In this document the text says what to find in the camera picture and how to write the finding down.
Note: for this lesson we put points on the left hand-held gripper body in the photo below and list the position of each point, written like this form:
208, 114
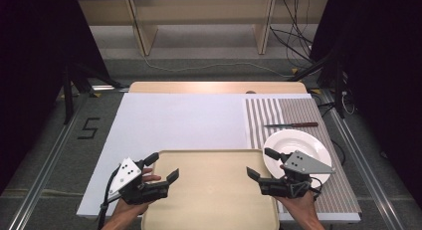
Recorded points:
126, 173

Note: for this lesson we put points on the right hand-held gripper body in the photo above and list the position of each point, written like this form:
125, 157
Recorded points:
303, 165

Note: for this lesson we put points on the person's left hand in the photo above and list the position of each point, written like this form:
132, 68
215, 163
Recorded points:
151, 178

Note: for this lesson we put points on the person's right hand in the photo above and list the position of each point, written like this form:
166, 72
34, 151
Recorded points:
298, 204

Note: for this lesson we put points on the white plate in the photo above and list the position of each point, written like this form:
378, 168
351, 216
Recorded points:
295, 142

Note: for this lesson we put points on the wooden tray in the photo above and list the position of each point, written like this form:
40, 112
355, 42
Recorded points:
212, 190

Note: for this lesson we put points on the striped placemat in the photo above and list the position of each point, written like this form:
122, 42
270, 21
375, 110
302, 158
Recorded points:
331, 196

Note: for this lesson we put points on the white board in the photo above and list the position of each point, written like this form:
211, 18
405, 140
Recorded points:
179, 123

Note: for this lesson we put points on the black tripod stand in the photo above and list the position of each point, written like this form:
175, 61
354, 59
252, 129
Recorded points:
68, 97
338, 90

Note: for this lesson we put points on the wooden table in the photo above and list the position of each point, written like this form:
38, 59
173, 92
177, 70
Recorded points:
215, 87

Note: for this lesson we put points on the black curtain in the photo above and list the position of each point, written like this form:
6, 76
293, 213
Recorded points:
36, 74
384, 74

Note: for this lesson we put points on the light wooden shelf unit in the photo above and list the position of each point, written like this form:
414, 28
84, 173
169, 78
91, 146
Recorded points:
199, 11

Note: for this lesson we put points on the metal floor rail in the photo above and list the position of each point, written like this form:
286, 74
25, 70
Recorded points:
365, 163
43, 170

